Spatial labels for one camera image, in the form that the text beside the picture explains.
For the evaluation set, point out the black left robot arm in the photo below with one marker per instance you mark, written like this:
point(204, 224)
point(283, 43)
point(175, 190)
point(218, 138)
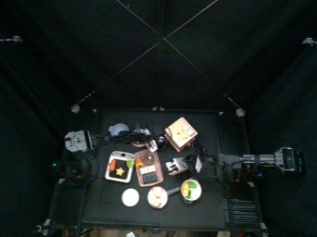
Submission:
point(111, 139)

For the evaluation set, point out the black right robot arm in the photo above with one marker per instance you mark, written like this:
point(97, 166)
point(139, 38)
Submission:
point(255, 159)

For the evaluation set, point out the white toy pot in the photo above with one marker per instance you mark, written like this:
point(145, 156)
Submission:
point(196, 196)

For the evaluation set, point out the wooden toy board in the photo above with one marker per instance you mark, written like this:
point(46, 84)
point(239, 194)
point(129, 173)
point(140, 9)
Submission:
point(180, 132)

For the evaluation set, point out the dark round toy food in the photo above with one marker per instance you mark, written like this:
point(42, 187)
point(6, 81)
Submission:
point(149, 159)

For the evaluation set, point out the grey rectangular tray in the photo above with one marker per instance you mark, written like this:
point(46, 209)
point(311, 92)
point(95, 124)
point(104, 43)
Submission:
point(125, 154)

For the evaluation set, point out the orange toy corn piece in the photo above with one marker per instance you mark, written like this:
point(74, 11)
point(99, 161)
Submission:
point(139, 163)

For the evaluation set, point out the white and silver toy toaster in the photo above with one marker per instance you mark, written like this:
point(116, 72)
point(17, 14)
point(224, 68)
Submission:
point(175, 168)

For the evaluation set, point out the white rectangular toy food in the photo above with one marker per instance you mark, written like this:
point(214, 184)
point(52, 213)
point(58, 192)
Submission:
point(147, 169)

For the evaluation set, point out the dark rectangular toy food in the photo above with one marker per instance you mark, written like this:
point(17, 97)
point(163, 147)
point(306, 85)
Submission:
point(151, 178)

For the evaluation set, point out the yellow toy corn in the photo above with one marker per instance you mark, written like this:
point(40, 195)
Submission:
point(185, 189)

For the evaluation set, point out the pink rectangular tray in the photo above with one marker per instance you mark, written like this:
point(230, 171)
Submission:
point(137, 176)

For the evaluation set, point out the orange and green toy vegetable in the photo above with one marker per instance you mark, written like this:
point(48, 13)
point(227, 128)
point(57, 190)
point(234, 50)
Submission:
point(112, 165)

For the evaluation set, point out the yellow toy star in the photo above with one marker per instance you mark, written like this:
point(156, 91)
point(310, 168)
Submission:
point(119, 172)

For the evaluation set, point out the white round plate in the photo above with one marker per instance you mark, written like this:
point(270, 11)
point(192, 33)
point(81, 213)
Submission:
point(129, 197)

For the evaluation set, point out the black printed label plate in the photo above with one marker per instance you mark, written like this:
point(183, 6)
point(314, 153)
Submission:
point(243, 213)

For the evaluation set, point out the white frame bracket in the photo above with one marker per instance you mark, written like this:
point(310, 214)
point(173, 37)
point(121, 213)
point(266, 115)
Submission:
point(157, 108)
point(307, 40)
point(42, 227)
point(239, 112)
point(14, 39)
point(74, 108)

